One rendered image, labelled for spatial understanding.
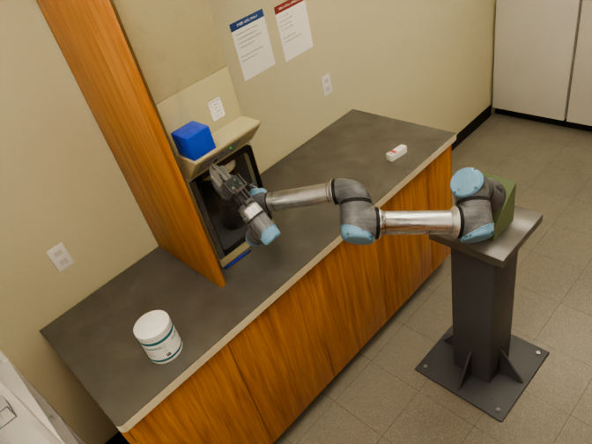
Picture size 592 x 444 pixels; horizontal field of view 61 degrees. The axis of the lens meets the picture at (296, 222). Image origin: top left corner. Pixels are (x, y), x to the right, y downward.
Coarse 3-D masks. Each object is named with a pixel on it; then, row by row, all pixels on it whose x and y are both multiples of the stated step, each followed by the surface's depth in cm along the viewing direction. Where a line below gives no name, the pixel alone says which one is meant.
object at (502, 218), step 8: (488, 176) 198; (496, 176) 196; (504, 184) 194; (512, 184) 192; (512, 192) 192; (512, 200) 195; (504, 208) 192; (512, 208) 197; (496, 216) 193; (504, 216) 195; (512, 216) 200; (496, 224) 192; (504, 224) 198; (496, 232) 195
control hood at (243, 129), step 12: (240, 120) 194; (252, 120) 192; (216, 132) 190; (228, 132) 188; (240, 132) 186; (252, 132) 193; (216, 144) 182; (228, 144) 183; (240, 144) 197; (180, 156) 181; (204, 156) 177; (192, 168) 179
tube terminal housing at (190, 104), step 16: (208, 80) 181; (224, 80) 186; (176, 96) 174; (192, 96) 179; (208, 96) 183; (224, 96) 188; (160, 112) 172; (176, 112) 176; (192, 112) 181; (208, 112) 186; (176, 128) 178; (176, 160) 185
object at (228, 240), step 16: (224, 160) 197; (240, 160) 203; (208, 176) 194; (256, 176) 212; (208, 192) 196; (208, 208) 199; (224, 208) 205; (224, 224) 208; (240, 224) 214; (224, 240) 211; (240, 240) 217
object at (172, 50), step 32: (128, 0) 152; (160, 0) 159; (192, 0) 167; (128, 32) 155; (160, 32) 163; (192, 32) 171; (160, 64) 166; (192, 64) 175; (224, 64) 184; (160, 96) 170
